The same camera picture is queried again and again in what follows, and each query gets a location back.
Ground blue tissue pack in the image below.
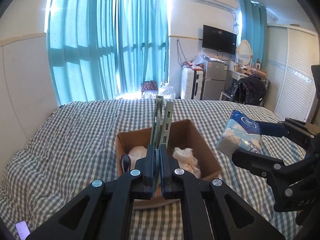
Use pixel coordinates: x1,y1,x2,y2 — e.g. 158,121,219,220
216,109,262,158

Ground cream cloth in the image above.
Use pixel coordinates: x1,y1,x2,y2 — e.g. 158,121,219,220
172,147,201,178

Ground white knit glove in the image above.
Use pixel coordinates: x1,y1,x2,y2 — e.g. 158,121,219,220
120,146,147,173

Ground grey-green folding hanger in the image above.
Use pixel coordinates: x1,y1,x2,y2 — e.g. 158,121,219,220
149,94,175,193

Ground black clothes on chair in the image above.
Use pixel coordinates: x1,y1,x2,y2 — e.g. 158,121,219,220
231,74,271,107

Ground checkered bed cover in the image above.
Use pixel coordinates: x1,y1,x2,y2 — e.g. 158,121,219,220
1,99,299,239

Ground white wardrobe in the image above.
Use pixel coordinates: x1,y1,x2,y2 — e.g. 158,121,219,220
265,24,319,122

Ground white oval mirror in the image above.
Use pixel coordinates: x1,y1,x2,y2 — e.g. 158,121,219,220
236,40,253,66

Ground brown cardboard box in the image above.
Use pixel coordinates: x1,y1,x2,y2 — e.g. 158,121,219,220
116,119,223,209

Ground silver mini fridge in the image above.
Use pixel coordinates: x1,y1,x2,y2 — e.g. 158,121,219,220
201,60,228,100

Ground smartphone with lit screen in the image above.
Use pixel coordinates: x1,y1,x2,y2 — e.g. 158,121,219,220
15,220,30,240

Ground white suitcase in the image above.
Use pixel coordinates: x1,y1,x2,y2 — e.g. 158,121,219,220
181,65,203,100

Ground white plastic bag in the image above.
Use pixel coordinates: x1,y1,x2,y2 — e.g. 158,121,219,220
158,82,176,99

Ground teal side curtain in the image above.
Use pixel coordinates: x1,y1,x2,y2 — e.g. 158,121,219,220
239,0,268,69

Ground red patterned bag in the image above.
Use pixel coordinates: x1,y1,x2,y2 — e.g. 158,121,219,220
140,80,158,98

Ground teal window curtain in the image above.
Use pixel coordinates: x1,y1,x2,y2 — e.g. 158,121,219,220
46,0,169,105

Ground black wall television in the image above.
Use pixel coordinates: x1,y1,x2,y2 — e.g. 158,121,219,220
202,25,237,55

